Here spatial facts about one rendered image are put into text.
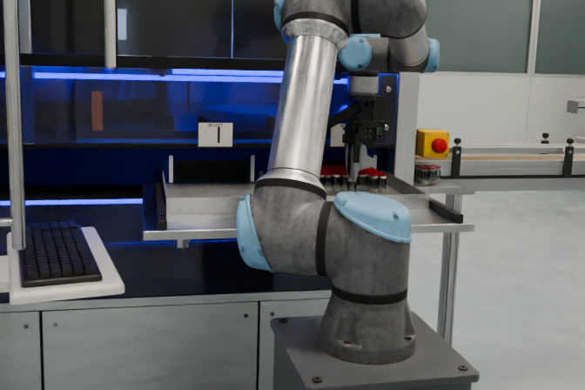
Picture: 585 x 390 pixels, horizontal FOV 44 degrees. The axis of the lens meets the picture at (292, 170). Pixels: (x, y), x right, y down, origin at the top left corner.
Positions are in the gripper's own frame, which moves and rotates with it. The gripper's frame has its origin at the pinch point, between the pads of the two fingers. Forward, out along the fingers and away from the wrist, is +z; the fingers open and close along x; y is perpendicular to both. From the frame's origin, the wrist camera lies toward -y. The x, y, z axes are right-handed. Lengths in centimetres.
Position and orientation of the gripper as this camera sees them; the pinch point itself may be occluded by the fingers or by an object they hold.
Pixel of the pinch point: (350, 175)
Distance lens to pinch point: 178.2
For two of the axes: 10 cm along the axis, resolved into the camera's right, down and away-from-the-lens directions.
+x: -2.0, -1.7, 9.6
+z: -0.3, 9.9, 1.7
